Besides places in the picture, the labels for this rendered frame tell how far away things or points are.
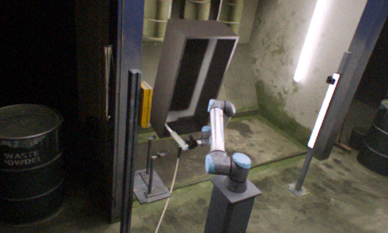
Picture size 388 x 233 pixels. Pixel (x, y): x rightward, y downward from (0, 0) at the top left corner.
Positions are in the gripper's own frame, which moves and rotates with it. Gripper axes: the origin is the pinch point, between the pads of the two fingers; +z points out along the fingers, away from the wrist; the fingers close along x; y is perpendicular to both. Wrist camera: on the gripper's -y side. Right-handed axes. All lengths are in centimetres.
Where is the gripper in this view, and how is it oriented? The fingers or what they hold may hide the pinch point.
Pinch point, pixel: (179, 144)
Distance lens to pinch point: 324.1
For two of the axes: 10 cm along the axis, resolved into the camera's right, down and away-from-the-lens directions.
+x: -5.2, -4.9, 7.0
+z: -8.3, 1.0, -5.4
